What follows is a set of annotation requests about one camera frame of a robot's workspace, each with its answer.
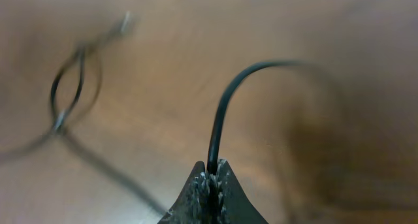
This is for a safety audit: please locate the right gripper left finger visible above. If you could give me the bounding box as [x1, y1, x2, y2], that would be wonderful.
[157, 161, 211, 224]

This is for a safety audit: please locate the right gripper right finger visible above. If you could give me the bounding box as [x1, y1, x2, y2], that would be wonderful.
[212, 159, 267, 224]

